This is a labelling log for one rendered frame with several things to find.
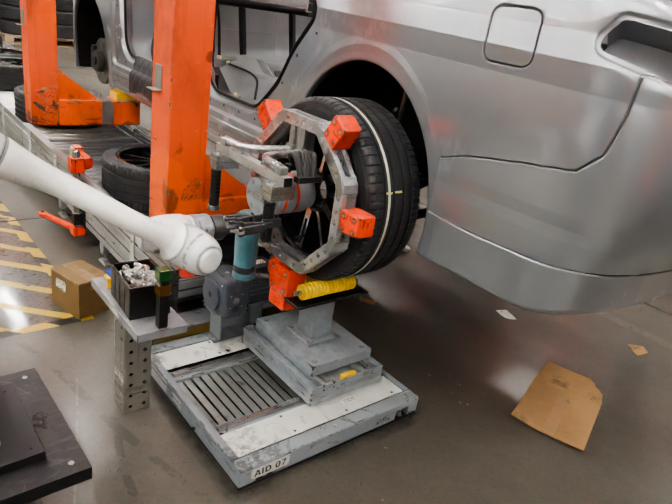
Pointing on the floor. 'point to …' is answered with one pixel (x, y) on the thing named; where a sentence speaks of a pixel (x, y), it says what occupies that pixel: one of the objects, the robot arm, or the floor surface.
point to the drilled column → (131, 371)
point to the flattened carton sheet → (561, 405)
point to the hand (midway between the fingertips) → (267, 220)
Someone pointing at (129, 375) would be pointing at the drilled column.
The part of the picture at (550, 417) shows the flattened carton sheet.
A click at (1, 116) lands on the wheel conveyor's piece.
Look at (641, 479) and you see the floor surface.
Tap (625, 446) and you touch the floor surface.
